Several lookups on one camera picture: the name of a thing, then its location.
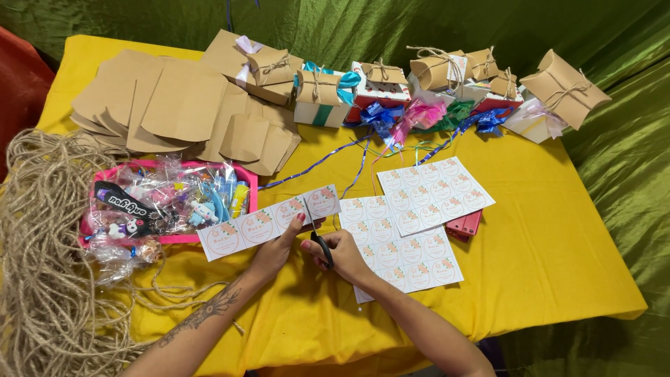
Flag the white box with teal ribbon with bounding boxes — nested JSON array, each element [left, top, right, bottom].
[[293, 61, 363, 129]]

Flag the white box with pale ribbon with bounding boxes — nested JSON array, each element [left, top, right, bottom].
[[501, 97, 570, 145]]

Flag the black scissors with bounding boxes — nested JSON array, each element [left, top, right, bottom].
[[304, 195, 335, 271]]

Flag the person's right hand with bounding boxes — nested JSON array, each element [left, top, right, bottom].
[[300, 228, 375, 288]]

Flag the small kraft pillow box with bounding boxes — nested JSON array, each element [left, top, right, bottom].
[[489, 68, 519, 99], [295, 68, 343, 107], [246, 48, 304, 87], [465, 46, 500, 82], [361, 59, 409, 86]]

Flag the heap of jute twine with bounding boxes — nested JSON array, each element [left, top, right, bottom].
[[0, 128, 247, 377]]

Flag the heap of wrapped keychains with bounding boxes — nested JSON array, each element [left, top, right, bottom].
[[81, 154, 252, 286]]

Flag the blue hanging cord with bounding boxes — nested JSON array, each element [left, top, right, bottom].
[[225, 0, 261, 33]]

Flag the pile of flat kraft boxes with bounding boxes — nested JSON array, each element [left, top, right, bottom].
[[69, 49, 303, 177]]

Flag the yellow tablecloth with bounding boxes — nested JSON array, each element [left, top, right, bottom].
[[36, 34, 649, 377]]

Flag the large sticker sheet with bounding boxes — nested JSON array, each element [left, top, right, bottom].
[[337, 195, 464, 304]]

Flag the kraft pillow box white tag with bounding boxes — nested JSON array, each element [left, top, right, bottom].
[[407, 45, 469, 92]]

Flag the pink plastic tray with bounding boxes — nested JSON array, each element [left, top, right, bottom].
[[79, 160, 259, 249]]

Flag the small sticker sheet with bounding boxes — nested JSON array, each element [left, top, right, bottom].
[[377, 156, 496, 237]]

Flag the blue ribbon strand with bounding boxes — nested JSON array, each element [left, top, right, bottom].
[[340, 137, 372, 200], [258, 133, 373, 191]]

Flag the green backdrop cloth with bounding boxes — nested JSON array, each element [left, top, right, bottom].
[[0, 0, 670, 377]]

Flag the pink ribbon bow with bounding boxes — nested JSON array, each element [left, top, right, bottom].
[[371, 99, 447, 195]]

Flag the large kraft pillow box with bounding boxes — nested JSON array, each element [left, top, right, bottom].
[[519, 49, 612, 131]]

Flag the strip of round-print stickers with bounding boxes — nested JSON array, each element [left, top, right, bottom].
[[197, 184, 342, 263]]

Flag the blue ribbon bow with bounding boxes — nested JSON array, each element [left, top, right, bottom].
[[416, 107, 514, 167], [358, 102, 405, 142]]

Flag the plain white gift box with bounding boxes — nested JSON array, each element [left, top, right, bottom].
[[407, 73, 493, 108]]

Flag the person's left hand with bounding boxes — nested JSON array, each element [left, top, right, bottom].
[[250, 212, 327, 288]]

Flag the red phone case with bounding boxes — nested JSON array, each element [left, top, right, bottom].
[[445, 209, 483, 243]]

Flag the kraft box with white ribbon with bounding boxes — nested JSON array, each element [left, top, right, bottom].
[[201, 29, 304, 106]]

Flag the red cloth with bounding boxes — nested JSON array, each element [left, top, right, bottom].
[[0, 25, 55, 181]]

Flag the red and white gift box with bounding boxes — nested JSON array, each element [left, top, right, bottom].
[[471, 86, 525, 115], [345, 61, 412, 124]]

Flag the green ribbon bow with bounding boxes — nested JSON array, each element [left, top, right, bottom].
[[419, 101, 476, 134]]

